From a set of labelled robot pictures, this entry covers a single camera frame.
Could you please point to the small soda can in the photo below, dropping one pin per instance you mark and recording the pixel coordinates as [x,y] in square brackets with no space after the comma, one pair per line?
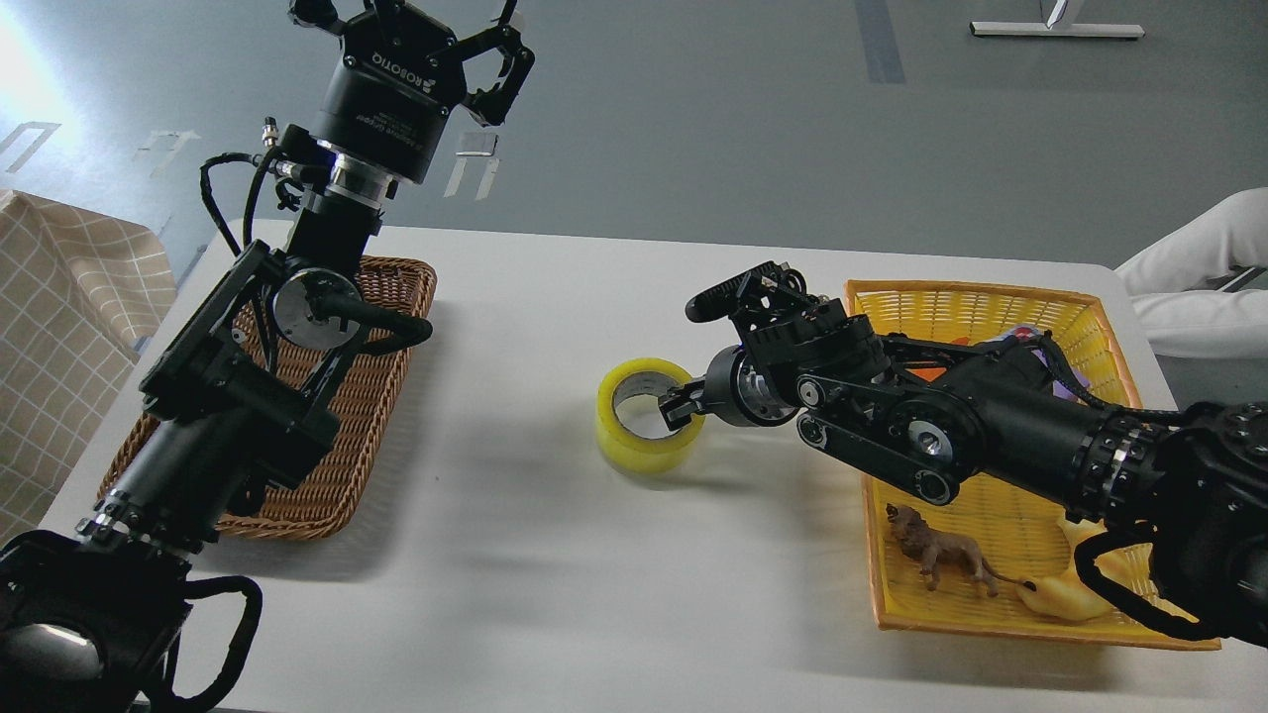
[1023,333]

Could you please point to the beige checked cloth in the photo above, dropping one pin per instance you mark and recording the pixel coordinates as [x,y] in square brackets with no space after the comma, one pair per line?
[79,291]

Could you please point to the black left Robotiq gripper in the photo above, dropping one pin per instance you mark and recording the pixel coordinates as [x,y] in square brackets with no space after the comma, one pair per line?
[388,103]

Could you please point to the yellow plastic basket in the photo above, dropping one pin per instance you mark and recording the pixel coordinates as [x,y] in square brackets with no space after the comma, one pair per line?
[1018,531]

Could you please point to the purple foam block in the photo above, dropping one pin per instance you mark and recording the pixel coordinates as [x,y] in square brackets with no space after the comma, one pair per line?
[1075,371]

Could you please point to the white stand base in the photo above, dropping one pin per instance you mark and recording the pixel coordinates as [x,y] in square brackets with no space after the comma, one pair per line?
[1060,21]

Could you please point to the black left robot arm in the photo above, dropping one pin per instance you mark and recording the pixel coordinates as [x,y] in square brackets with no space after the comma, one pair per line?
[88,626]

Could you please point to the yellow tape roll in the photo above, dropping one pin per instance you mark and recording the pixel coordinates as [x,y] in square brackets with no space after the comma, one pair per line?
[625,449]

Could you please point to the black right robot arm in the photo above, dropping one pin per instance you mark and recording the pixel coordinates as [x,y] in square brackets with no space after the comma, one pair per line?
[1183,495]

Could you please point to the yellow toy croissant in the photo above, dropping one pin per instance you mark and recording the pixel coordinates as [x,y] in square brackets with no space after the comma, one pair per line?
[1065,596]

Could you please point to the brown toy lion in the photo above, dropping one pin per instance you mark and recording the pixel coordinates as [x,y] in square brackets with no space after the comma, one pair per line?
[930,548]

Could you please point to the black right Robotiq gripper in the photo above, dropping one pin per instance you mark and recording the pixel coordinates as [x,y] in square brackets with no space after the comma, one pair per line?
[733,390]

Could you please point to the orange toy carrot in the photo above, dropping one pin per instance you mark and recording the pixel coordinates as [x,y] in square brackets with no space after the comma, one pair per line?
[930,374]

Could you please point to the white clothed person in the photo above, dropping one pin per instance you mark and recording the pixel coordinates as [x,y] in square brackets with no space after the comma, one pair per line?
[1168,283]

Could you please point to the brown wicker basket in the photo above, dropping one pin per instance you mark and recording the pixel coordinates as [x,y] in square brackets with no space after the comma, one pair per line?
[367,426]

